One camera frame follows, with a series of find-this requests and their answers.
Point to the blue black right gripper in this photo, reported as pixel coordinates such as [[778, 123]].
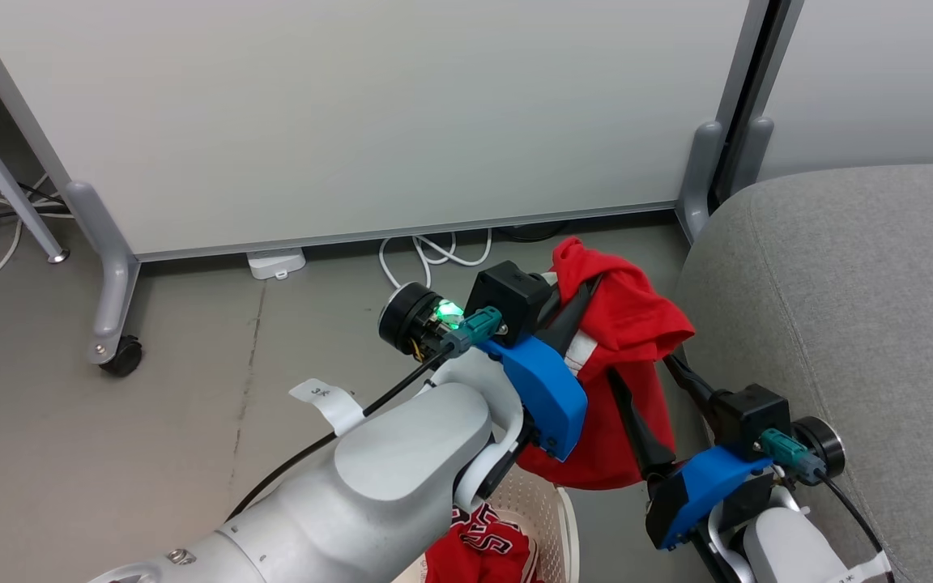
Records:
[[697, 490]]

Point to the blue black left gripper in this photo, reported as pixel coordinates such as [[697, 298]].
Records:
[[543, 389]]

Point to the red shorts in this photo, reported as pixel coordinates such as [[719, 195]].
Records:
[[628, 324]]

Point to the red jersey with lettering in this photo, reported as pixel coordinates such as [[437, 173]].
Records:
[[483, 551]]

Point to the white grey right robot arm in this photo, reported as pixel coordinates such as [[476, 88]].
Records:
[[782, 551]]

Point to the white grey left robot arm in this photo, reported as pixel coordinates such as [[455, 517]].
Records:
[[402, 478]]

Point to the white perforated laundry basket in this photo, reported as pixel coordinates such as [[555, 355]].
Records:
[[543, 506]]

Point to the grey fabric sofa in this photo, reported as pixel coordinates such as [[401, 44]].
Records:
[[879, 324]]

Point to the wide white partition panel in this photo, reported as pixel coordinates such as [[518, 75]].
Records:
[[394, 113]]

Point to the white power adapter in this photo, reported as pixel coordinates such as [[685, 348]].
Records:
[[276, 262]]

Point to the narrow white partition panel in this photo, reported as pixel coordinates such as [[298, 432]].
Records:
[[879, 73]]

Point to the black caster wheel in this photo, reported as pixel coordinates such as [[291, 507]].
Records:
[[125, 358]]

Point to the grey partition foot with caster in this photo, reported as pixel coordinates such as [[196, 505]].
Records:
[[114, 275]]

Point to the grey metal table leg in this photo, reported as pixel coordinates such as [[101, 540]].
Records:
[[5, 178]]

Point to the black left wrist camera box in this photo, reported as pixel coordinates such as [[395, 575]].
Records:
[[507, 298]]

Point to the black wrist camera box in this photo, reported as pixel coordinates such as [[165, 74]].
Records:
[[750, 417], [507, 298]]

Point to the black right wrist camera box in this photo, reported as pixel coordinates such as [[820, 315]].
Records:
[[750, 417]]

